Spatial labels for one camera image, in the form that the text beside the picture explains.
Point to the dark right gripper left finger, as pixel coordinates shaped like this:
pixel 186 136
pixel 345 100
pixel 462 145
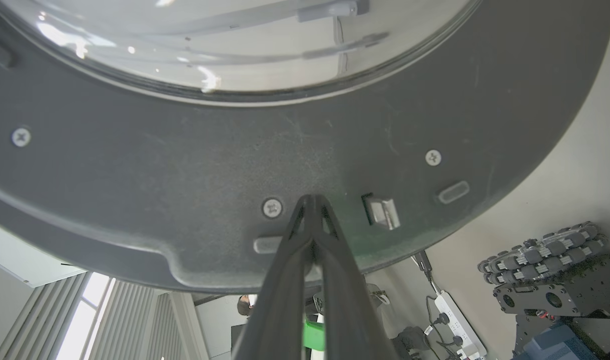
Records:
pixel 279 300

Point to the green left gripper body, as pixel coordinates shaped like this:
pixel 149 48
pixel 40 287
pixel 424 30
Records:
pixel 315 336

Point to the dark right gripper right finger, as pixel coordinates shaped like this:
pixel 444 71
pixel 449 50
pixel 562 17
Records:
pixel 347 310

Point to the grey washing machine door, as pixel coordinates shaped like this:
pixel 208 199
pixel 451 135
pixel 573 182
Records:
pixel 184 175

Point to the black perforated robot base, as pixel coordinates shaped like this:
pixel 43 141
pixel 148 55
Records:
pixel 585 290

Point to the person with dark hair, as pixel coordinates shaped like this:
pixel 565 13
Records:
pixel 244 305

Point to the black power adapter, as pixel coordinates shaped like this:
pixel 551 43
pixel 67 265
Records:
pixel 423 262

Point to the white power strip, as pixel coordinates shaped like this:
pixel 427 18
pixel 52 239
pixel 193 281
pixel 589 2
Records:
pixel 460 325

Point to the window with vertical blinds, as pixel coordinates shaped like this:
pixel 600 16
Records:
pixel 109 325

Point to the black grey mecanum wheel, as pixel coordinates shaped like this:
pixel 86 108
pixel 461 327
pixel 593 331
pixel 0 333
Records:
pixel 545 252

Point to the blue box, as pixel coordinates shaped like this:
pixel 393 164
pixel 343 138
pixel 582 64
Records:
pixel 555 345

